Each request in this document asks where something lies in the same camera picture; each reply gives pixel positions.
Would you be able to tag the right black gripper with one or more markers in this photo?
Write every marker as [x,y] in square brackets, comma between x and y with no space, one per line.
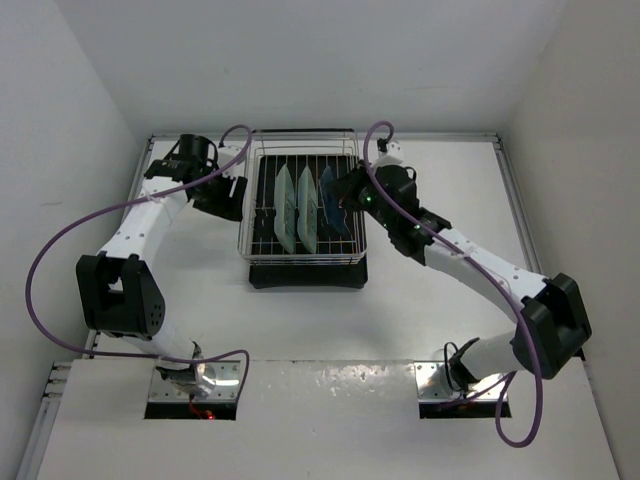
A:
[347,185]

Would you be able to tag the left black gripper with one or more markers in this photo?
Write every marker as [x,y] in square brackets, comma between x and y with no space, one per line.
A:
[230,207]

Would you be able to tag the dark blue leaf plate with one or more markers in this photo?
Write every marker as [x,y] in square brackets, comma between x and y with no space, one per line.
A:
[335,216]

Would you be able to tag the light green plate with berries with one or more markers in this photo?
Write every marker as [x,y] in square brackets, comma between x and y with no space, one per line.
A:
[307,202]

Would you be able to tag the light green rectangular plate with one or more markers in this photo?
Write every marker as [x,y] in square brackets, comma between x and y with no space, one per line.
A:
[285,207]

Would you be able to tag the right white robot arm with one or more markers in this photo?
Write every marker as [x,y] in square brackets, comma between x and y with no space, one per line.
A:
[551,322]

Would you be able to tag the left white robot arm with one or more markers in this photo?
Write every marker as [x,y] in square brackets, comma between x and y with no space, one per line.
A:
[119,295]

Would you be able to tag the black drip tray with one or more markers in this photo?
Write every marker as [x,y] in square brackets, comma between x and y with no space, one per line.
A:
[310,275]

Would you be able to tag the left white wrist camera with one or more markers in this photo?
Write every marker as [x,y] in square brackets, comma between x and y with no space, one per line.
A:
[226,160]

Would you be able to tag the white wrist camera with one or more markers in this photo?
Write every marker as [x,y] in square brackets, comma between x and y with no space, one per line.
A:
[393,155]
[226,160]

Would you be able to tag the metal wire dish rack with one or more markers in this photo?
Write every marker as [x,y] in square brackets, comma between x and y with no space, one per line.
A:
[295,141]

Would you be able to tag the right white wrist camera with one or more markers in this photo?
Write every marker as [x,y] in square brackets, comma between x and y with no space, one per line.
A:
[393,155]

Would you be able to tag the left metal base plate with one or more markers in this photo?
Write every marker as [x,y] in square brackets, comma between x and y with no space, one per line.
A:
[222,380]

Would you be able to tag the metal base plate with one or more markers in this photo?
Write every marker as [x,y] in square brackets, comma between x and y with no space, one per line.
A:
[432,386]
[222,380]

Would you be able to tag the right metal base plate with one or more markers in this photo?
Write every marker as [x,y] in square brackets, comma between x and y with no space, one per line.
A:
[432,386]

